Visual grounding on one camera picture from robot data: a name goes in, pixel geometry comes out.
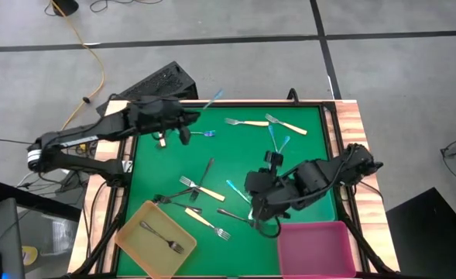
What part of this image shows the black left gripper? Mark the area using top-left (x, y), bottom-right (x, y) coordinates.
top-left (131, 96), bottom-right (201, 136)

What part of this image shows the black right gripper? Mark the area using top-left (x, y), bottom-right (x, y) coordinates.
top-left (245, 170), bottom-right (301, 230)

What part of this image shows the dark silver fork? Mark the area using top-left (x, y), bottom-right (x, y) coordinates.
top-left (216, 207), bottom-right (256, 228)
top-left (188, 157), bottom-right (216, 203)
top-left (139, 219), bottom-right (186, 255)
top-left (153, 197), bottom-right (204, 215)
top-left (153, 186), bottom-right (198, 205)

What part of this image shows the green table mat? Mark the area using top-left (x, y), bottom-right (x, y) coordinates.
top-left (115, 106), bottom-right (335, 277)

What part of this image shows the pink plastic bin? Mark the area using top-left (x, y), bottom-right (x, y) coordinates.
top-left (276, 220), bottom-right (357, 279)

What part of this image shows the orange plastic bin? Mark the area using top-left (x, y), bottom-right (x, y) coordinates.
top-left (114, 200), bottom-right (197, 279)

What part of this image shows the black round base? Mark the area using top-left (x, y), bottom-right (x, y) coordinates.
top-left (51, 0), bottom-right (80, 17)

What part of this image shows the yellow round object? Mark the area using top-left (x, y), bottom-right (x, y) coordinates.
top-left (21, 245), bottom-right (39, 267)

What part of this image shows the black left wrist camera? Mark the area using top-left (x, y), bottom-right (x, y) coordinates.
top-left (177, 124), bottom-right (193, 147)

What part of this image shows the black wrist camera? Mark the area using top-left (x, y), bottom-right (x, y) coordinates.
top-left (264, 150), bottom-right (286, 180)
top-left (177, 124), bottom-right (193, 147)

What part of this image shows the black table frame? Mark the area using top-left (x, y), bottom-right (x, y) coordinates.
top-left (72, 88), bottom-right (398, 279)

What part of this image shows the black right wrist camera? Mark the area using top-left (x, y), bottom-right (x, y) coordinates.
top-left (264, 150), bottom-right (286, 180)

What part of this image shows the yellow cable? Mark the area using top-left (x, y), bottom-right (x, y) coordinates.
top-left (49, 0), bottom-right (107, 131)

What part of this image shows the black floor cable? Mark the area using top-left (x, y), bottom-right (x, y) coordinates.
top-left (90, 0), bottom-right (165, 13)

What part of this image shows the white cable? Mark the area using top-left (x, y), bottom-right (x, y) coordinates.
top-left (15, 169), bottom-right (45, 190)

